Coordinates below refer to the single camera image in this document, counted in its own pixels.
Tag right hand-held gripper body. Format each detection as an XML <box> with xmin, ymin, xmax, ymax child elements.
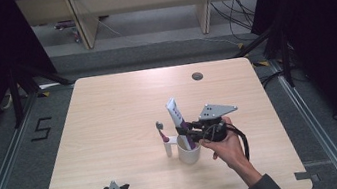
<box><xmin>187</xmin><ymin>99</ymin><xmax>243</xmax><ymax>146</ymax></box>

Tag white purple toothpaste tube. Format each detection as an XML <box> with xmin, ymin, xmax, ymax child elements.
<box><xmin>164</xmin><ymin>94</ymin><xmax>199</xmax><ymax>153</ymax></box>

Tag white cup with tube handle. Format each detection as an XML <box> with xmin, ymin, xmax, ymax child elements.
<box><xmin>162</xmin><ymin>131</ymin><xmax>205</xmax><ymax>168</ymax></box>

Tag pink toothbrush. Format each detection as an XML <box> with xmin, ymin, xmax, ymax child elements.
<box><xmin>154</xmin><ymin>119</ymin><xmax>171</xmax><ymax>145</ymax></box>

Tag person's right hand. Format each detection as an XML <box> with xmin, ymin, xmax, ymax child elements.
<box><xmin>195</xmin><ymin>113</ymin><xmax>252</xmax><ymax>175</ymax></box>

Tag black metal stand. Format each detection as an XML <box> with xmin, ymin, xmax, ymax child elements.
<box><xmin>226</xmin><ymin>19</ymin><xmax>298</xmax><ymax>96</ymax></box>
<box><xmin>4</xmin><ymin>55</ymin><xmax>80</xmax><ymax>129</ymax></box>

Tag black tape floor number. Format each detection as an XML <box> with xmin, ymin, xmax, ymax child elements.
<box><xmin>28</xmin><ymin>116</ymin><xmax>56</xmax><ymax>142</ymax></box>

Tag grey tape piece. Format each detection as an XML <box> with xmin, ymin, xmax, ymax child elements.
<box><xmin>293</xmin><ymin>169</ymin><xmax>313</xmax><ymax>182</ymax></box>

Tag small clutter under shelf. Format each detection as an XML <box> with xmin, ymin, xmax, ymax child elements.
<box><xmin>53</xmin><ymin>18</ymin><xmax>82</xmax><ymax>46</ymax></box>

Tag round table cable hole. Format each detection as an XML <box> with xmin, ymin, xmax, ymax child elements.
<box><xmin>191</xmin><ymin>71</ymin><xmax>205</xmax><ymax>83</ymax></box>

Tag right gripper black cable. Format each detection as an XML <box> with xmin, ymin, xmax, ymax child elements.
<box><xmin>225</xmin><ymin>119</ymin><xmax>252</xmax><ymax>164</ymax></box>

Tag black floor cable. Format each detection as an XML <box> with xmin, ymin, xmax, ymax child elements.
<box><xmin>259</xmin><ymin>70</ymin><xmax>287</xmax><ymax>90</ymax></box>

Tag white cable coil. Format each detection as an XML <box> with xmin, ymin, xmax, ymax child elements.
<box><xmin>0</xmin><ymin>92</ymin><xmax>15</xmax><ymax>111</ymax></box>

